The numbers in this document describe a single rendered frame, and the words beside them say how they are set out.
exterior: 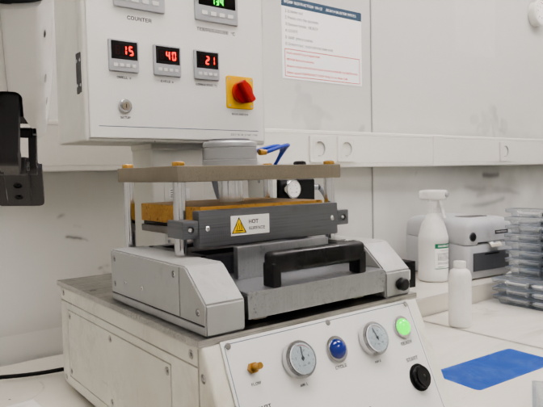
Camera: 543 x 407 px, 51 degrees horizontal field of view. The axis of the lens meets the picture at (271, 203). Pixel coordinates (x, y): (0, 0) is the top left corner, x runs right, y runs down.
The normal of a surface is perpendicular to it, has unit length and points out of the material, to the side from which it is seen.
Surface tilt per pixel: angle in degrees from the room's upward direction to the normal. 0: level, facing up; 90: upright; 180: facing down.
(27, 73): 129
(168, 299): 90
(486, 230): 86
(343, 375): 65
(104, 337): 90
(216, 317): 90
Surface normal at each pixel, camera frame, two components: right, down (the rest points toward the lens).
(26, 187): 0.22, 0.75
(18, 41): 0.44, 0.61
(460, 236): -0.85, 0.00
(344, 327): 0.54, -0.40
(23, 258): 0.62, 0.03
